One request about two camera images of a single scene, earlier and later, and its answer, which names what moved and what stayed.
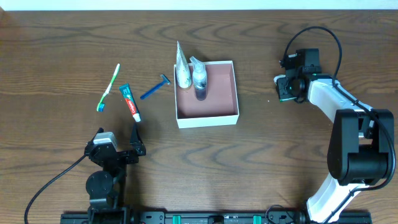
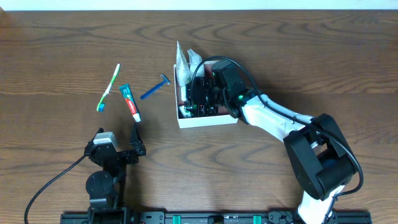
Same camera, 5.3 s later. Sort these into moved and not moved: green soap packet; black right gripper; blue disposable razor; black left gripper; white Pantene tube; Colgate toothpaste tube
Moved: black right gripper; green soap packet
Not moved: black left gripper; blue disposable razor; white Pantene tube; Colgate toothpaste tube
